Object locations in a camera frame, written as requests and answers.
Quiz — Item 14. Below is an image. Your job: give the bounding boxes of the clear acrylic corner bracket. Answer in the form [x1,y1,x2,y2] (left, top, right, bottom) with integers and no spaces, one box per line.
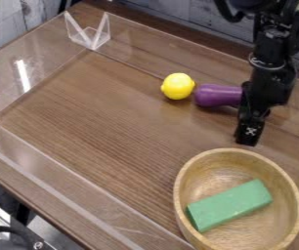
[64,12,111,51]

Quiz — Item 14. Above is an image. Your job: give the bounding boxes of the black cable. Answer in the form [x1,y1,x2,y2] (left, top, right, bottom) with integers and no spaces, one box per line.
[0,226,35,250]

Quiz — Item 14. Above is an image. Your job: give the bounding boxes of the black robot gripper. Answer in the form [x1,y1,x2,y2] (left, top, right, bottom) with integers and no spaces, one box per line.
[235,54,298,146]

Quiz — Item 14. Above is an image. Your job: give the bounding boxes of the green rectangular block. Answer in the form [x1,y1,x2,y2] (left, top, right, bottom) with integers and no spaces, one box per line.
[185,180,272,232]

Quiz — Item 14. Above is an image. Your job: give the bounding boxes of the clear acrylic tray walls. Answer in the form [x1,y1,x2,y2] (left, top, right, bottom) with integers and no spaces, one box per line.
[0,4,299,250]

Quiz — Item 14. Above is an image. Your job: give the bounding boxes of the purple toy eggplant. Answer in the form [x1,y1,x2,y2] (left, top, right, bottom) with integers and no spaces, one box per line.
[195,84,243,107]

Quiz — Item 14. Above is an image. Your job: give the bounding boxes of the brown wooden bowl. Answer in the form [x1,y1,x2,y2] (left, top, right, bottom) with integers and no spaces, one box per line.
[173,148,299,250]

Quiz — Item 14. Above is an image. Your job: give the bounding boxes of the yellow toy lemon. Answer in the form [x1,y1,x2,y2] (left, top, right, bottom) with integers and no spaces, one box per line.
[160,72,196,100]

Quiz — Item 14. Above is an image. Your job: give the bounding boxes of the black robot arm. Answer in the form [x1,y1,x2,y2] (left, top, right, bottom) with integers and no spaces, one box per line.
[214,0,299,146]

